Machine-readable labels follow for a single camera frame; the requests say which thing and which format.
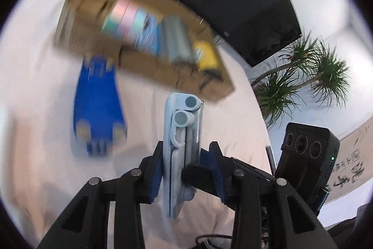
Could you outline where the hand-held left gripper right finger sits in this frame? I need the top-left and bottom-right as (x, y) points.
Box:
(208, 142), (340, 249)

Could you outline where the light blue folding stand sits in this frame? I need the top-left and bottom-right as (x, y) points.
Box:
(162, 92), (204, 219)

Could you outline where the spiky potted palm plant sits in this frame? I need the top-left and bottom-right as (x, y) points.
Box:
(251, 30), (350, 130)

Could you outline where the yellow and black can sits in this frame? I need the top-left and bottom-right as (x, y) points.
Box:
(192, 39), (223, 82)

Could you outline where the cardboard box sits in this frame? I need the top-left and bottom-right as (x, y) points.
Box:
(53, 0), (236, 105)

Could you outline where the stainless steel canister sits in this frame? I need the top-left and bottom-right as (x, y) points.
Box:
(160, 16), (195, 64)

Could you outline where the dark cloth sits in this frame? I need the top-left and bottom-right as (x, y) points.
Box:
(326, 204), (373, 249)

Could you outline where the pastel puzzle cube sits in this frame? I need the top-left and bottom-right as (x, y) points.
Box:
(100, 0), (148, 44)

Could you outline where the black cable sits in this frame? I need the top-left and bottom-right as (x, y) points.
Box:
(196, 234), (234, 249)

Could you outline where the blue plastic toy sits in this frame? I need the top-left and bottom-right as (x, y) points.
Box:
(72, 56), (129, 157)

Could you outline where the calligraphy wall poster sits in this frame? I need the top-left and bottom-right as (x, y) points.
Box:
(325, 121), (373, 204)

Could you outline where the colourful printed toy box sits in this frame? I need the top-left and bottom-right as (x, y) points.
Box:
(135, 13), (164, 57)

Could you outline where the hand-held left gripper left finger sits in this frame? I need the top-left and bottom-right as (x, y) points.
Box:
(36, 140), (164, 249)

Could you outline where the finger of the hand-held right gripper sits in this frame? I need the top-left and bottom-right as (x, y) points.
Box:
(181, 163), (218, 195)

